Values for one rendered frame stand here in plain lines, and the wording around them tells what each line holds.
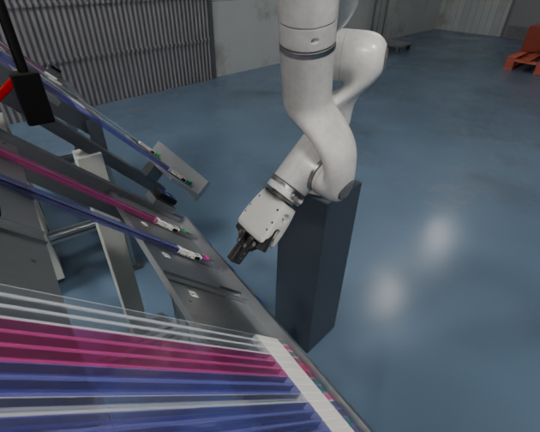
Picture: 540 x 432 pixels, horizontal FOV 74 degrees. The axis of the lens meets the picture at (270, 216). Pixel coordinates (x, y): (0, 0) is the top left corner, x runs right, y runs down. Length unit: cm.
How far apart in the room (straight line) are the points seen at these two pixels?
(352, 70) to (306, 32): 38
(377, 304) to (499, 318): 52
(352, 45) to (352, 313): 112
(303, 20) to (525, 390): 150
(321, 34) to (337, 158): 21
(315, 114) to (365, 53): 32
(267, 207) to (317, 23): 36
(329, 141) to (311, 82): 11
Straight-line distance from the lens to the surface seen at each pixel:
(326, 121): 66
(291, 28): 59
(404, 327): 169
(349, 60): 94
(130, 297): 132
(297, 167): 74
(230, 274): 75
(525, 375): 177
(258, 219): 76
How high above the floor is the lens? 125
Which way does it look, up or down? 35 degrees down
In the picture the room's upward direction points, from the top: 1 degrees clockwise
